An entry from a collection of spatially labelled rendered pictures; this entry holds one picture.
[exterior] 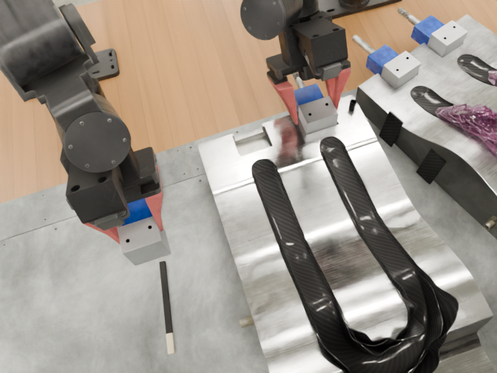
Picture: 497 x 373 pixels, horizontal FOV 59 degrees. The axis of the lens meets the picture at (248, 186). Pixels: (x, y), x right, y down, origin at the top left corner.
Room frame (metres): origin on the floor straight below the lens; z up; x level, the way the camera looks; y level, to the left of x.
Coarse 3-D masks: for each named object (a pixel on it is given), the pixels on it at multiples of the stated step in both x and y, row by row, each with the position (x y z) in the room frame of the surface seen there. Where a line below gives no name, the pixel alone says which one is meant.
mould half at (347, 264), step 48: (288, 144) 0.35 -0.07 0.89; (240, 192) 0.29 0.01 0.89; (288, 192) 0.27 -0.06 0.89; (336, 192) 0.26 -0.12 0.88; (384, 192) 0.25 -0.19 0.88; (240, 240) 0.22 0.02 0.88; (336, 240) 0.19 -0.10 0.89; (432, 240) 0.16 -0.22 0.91; (288, 288) 0.13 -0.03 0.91; (336, 288) 0.12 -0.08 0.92; (384, 288) 0.11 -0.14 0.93; (288, 336) 0.07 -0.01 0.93; (384, 336) 0.05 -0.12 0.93
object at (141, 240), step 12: (132, 204) 0.27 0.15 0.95; (144, 204) 0.27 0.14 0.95; (132, 216) 0.25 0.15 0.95; (144, 216) 0.25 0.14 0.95; (120, 228) 0.23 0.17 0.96; (132, 228) 0.23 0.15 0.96; (144, 228) 0.23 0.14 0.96; (156, 228) 0.22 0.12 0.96; (120, 240) 0.22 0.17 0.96; (132, 240) 0.21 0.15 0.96; (144, 240) 0.21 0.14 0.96; (156, 240) 0.21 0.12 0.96; (132, 252) 0.20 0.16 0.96; (144, 252) 0.20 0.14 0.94; (156, 252) 0.21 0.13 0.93; (168, 252) 0.21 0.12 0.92
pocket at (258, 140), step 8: (264, 128) 0.39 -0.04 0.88; (232, 136) 0.39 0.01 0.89; (240, 136) 0.39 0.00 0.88; (248, 136) 0.39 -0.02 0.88; (256, 136) 0.39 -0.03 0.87; (264, 136) 0.39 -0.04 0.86; (240, 144) 0.38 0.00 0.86; (248, 144) 0.38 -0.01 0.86; (256, 144) 0.38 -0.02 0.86; (264, 144) 0.38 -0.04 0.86; (240, 152) 0.37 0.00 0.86; (248, 152) 0.37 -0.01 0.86
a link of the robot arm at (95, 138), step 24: (72, 24) 0.34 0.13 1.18; (72, 72) 0.31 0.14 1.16; (24, 96) 0.30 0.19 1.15; (48, 96) 0.27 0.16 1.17; (72, 96) 0.26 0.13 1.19; (96, 96) 0.28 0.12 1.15; (72, 120) 0.24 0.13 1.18; (96, 120) 0.24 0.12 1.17; (120, 120) 0.24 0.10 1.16; (72, 144) 0.23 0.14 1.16; (96, 144) 0.23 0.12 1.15; (120, 144) 0.23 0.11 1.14; (96, 168) 0.22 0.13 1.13
